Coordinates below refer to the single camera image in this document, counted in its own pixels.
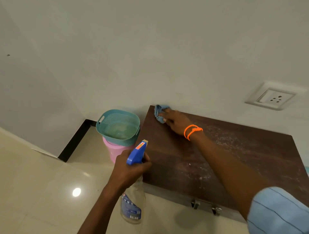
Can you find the blue cloth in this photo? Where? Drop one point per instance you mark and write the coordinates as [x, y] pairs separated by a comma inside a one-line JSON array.
[[159, 111]]

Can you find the person's left forearm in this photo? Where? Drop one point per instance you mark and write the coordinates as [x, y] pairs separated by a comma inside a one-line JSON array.
[[101, 212]]

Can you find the white wall socket plate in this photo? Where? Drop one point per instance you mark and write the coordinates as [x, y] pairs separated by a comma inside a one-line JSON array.
[[275, 96]]

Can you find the dark wooden cabinet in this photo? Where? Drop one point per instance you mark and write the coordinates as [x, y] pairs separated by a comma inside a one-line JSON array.
[[241, 156]]

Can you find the person's right hand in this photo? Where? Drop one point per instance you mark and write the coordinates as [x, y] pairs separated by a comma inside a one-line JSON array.
[[177, 121]]

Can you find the person's right forearm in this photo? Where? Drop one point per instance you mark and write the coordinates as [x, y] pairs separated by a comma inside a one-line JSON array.
[[229, 168]]

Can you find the black skirting board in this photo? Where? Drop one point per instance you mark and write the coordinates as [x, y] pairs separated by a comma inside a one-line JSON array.
[[74, 142]]

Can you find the person's left hand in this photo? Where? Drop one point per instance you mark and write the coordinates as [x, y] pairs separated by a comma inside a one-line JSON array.
[[123, 173]]

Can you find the pink plastic bin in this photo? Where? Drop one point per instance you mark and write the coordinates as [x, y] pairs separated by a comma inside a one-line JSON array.
[[116, 152]]

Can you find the light blue striped sleeve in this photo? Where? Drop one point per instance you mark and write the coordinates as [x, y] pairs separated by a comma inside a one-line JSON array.
[[277, 212]]

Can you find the teal plastic basket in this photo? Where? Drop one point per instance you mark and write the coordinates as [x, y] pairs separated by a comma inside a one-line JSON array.
[[106, 133]]

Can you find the blue-topped spray bottle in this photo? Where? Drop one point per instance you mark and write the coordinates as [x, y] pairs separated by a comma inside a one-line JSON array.
[[136, 154]]

